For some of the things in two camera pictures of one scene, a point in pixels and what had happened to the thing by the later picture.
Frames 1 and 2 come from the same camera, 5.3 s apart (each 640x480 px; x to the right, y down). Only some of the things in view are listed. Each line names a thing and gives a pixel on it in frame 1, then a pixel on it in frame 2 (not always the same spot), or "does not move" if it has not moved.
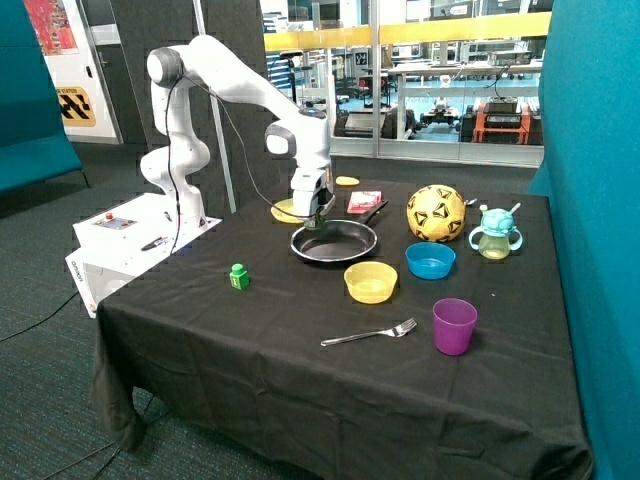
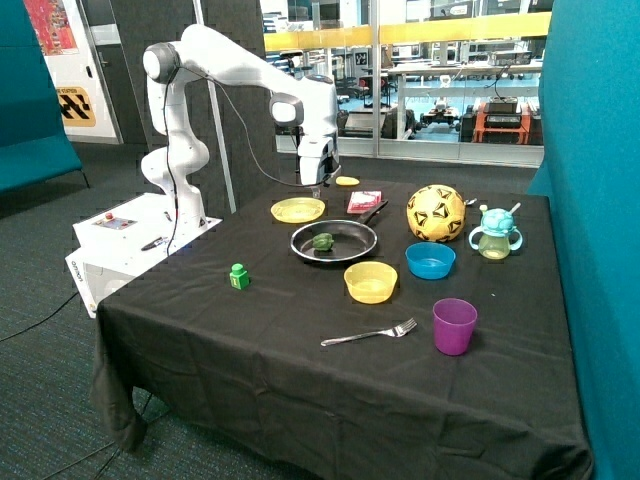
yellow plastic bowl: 370,282 does not move
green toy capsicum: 316,223 → 322,241
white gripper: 313,193 → 318,152
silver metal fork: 396,331 does not move
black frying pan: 339,240 does not move
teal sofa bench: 34,143 does not move
